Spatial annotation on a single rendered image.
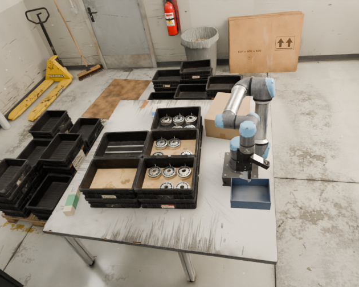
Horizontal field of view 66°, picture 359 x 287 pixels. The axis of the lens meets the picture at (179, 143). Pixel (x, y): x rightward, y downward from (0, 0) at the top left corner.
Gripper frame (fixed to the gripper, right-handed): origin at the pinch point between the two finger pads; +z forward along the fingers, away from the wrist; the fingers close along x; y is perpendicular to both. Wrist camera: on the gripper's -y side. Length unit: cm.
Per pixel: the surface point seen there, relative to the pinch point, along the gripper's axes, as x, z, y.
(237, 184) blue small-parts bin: 0.0, 4.2, 6.7
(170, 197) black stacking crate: -6, 28, 51
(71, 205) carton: 5, 37, 125
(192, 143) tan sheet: -59, 22, 47
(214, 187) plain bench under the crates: -30, 39, 25
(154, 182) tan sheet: -17, 27, 66
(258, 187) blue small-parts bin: 0.1, 5.1, -4.9
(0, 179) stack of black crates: -32, 60, 241
